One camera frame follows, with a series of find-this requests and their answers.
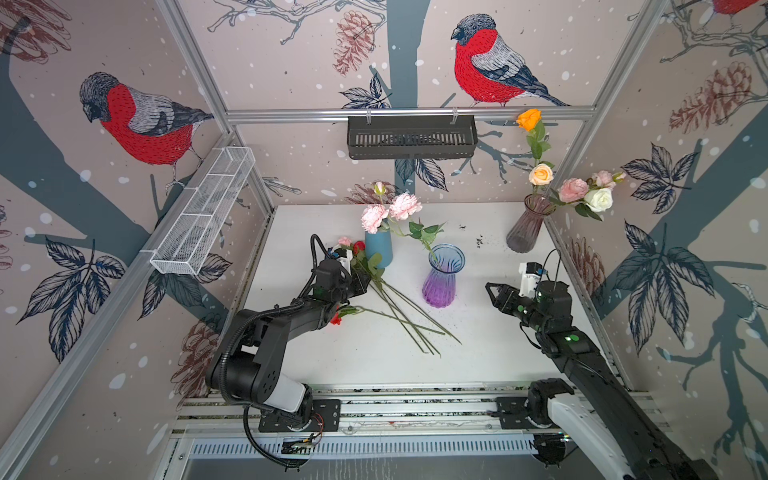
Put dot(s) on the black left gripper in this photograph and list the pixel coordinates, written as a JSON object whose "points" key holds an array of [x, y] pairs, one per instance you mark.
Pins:
{"points": [[360, 285]]}

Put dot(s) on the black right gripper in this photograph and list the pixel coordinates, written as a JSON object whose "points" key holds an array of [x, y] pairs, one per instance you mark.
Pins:
{"points": [[505, 291]]}

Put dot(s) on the mauve glass vase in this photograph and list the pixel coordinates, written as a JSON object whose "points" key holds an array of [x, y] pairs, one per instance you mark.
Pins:
{"points": [[524, 234]]}

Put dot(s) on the blue purple glass vase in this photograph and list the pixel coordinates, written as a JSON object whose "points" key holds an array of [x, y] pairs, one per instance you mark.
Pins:
{"points": [[439, 288]]}

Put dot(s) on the pink carnation stem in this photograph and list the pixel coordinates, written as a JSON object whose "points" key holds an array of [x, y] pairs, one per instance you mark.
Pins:
{"points": [[574, 189]]}

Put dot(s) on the white rose stem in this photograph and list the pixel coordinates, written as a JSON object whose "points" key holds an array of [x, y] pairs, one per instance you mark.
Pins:
{"points": [[594, 203]]}

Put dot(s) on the orange rose stem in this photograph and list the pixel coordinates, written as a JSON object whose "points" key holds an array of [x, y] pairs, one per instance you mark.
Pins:
{"points": [[542, 173]]}

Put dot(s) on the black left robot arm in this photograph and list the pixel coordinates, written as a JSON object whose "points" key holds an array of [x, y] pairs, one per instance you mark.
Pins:
{"points": [[246, 367]]}

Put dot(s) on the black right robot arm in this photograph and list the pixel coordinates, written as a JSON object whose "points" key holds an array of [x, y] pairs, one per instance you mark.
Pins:
{"points": [[588, 403]]}

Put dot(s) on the teal ceramic vase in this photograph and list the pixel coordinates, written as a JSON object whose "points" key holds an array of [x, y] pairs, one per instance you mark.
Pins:
{"points": [[380, 244]]}

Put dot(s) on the small red rose stem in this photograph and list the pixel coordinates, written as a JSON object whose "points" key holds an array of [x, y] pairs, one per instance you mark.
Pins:
{"points": [[395, 302]]}

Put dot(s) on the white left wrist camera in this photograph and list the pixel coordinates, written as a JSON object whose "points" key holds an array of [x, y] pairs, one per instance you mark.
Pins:
{"points": [[343, 255]]}

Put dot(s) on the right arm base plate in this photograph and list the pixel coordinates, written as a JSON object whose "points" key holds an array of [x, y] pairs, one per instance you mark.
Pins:
{"points": [[518, 413]]}

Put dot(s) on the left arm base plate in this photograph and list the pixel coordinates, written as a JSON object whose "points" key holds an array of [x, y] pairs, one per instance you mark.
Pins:
{"points": [[321, 415]]}

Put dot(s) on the aluminium rail base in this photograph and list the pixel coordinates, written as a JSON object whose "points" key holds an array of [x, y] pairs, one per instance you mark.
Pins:
{"points": [[386, 423]]}

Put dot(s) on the black hanging wire basket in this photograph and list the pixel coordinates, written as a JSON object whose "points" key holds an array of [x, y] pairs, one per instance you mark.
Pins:
{"points": [[437, 137]]}

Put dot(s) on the white wire mesh basket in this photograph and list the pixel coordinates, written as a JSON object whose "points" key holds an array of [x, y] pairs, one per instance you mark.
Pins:
{"points": [[189, 241]]}

